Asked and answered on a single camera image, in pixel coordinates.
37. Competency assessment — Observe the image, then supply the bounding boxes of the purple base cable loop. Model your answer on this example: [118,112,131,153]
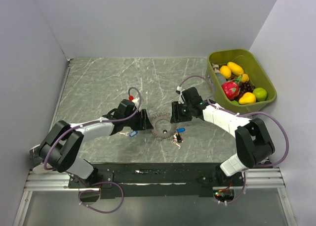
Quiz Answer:
[78,181,124,214]

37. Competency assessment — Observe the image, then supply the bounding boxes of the red dragon fruit toy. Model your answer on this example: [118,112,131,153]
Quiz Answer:
[221,80,239,100]

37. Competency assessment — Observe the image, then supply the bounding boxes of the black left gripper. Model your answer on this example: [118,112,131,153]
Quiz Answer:
[123,109,154,131]

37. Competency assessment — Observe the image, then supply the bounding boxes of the grey bottle in bin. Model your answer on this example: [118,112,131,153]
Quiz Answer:
[212,64,226,85]

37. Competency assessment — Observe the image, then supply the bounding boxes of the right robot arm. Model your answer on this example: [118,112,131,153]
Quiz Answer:
[170,87,275,186]

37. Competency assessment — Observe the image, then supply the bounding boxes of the yellow mango toy upper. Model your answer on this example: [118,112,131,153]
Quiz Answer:
[227,62,244,76]

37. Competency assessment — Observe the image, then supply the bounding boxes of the yellow lemon toy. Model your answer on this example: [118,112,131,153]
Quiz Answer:
[219,65,232,80]

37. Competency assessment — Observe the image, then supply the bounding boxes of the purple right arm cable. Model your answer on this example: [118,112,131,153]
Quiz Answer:
[175,75,289,169]

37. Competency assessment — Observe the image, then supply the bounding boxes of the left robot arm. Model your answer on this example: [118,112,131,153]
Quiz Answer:
[30,99,153,187]

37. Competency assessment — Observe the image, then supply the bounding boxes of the olive green plastic bin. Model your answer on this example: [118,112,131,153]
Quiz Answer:
[205,49,277,114]

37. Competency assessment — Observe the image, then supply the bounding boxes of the green lime toy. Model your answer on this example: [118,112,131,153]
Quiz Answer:
[252,88,268,102]

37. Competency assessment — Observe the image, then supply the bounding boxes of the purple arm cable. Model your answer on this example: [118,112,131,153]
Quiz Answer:
[175,75,289,169]
[43,87,144,171]

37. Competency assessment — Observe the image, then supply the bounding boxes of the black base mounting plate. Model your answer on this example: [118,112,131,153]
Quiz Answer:
[68,163,244,199]

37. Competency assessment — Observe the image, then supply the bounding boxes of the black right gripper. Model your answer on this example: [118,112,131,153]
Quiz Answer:
[170,101,193,123]

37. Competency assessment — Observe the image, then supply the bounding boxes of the key with blue tag attached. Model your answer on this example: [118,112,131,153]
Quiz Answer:
[177,128,186,133]

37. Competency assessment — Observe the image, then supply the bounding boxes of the yellow mango toy lower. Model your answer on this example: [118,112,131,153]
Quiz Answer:
[238,92,256,105]

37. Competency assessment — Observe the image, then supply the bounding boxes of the round metal key organizer disc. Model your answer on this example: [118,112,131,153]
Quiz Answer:
[150,112,177,140]

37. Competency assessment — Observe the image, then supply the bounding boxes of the dark purple grapes toy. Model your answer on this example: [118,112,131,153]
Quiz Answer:
[239,82,255,94]

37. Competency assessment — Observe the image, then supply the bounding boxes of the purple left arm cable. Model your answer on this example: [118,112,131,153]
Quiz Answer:
[43,87,144,171]

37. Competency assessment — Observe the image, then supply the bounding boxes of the yellow mango toy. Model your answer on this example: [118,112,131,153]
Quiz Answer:
[238,92,256,105]
[227,62,244,76]

